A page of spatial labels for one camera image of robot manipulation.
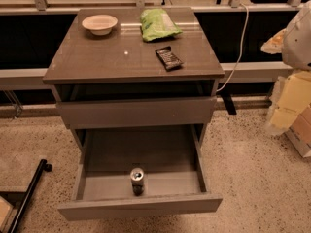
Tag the redbull can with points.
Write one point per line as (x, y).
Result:
(137, 181)

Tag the cardboard box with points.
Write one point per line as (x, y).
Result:
(300, 133)

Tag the black bracket under rail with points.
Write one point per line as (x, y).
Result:
(229, 105)

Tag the white paper bowl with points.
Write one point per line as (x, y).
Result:
(100, 25)

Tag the open grey middle drawer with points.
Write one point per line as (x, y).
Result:
(174, 179)

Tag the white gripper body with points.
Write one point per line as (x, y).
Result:
(298, 43)

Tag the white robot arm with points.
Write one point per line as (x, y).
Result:
(294, 42)

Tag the black metal stand leg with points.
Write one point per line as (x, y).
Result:
(42, 167)

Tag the green chip bag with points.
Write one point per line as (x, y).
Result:
(157, 24)

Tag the grey drawer cabinet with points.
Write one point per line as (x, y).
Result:
(121, 66)

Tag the black snack bar wrapper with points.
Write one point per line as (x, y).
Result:
(168, 59)

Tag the grey top drawer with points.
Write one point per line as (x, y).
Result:
(134, 113)

